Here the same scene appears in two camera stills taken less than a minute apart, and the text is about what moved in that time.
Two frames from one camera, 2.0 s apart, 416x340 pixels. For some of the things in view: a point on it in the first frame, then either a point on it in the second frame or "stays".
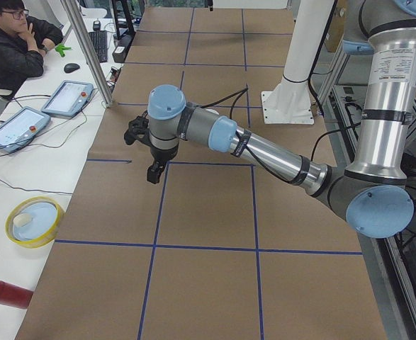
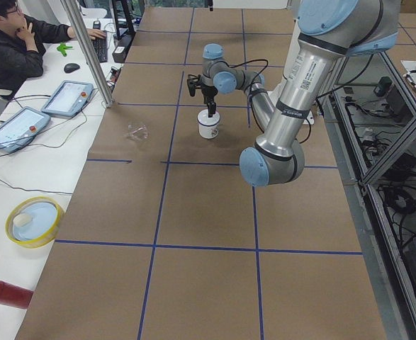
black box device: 120,52 stays
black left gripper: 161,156 to 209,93
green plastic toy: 61,48 stays
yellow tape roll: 35,222 stays
